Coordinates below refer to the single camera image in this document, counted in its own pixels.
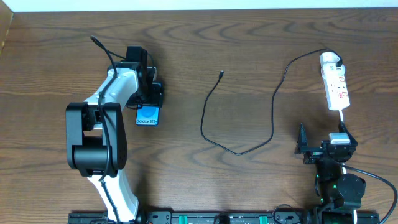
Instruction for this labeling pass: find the blue Galaxy smartphone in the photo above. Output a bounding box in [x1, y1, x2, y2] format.
[136, 106, 160, 126]

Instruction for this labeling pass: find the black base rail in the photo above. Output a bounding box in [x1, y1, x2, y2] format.
[67, 210, 379, 224]

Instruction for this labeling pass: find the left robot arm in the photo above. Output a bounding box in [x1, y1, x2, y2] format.
[65, 46, 164, 223]

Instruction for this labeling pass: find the black USB charging cable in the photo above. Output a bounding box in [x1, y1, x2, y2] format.
[200, 47, 344, 156]

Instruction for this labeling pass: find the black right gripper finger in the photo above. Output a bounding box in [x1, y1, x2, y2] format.
[295, 123, 308, 154]
[338, 121, 358, 146]

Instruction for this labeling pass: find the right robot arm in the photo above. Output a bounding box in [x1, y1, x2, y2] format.
[295, 122, 366, 223]

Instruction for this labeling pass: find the white power strip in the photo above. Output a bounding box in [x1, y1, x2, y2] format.
[321, 65, 350, 111]

